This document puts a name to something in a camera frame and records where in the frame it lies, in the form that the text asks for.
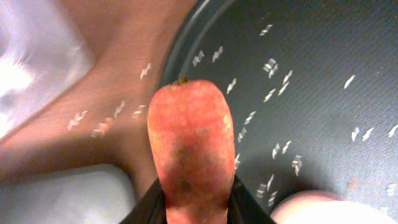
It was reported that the pink bowl with food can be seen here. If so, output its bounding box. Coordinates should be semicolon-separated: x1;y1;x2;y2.
271;190;396;224

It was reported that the orange carrot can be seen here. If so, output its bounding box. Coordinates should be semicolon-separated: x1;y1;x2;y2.
147;80;235;223

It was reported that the clear plastic bin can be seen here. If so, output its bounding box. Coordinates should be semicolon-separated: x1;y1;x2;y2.
1;0;95;138

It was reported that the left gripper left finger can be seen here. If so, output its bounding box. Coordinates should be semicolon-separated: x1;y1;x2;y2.
120;179;167;224

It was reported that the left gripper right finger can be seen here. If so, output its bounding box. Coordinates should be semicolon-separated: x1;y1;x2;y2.
228;175;275;224

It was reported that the black rectangular tray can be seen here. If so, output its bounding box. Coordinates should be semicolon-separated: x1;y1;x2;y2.
1;165;136;223

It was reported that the round black serving tray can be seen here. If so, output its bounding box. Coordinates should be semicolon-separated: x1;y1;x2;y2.
160;0;397;220

